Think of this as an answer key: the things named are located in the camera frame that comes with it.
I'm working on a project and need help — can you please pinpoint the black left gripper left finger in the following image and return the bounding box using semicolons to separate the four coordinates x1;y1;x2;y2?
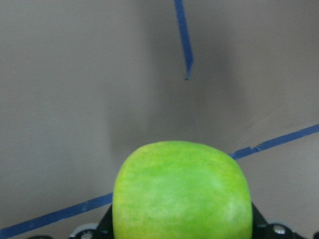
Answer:
96;205;114;239

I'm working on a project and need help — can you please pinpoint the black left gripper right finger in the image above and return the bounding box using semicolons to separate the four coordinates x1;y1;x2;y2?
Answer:
252;203;270;239

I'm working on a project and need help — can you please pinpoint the green apple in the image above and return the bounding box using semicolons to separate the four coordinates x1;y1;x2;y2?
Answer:
112;141;253;239

